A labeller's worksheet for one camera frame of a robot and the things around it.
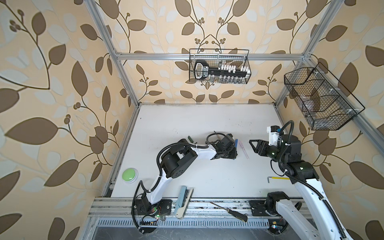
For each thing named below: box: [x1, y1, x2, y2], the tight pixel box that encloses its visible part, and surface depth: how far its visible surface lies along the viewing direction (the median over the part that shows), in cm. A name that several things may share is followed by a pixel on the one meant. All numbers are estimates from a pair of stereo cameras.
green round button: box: [121, 167, 139, 184], surface depth 85 cm
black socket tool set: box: [194, 60, 251, 80], surface depth 84 cm
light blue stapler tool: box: [174, 185, 194, 219], surface depth 75 cm
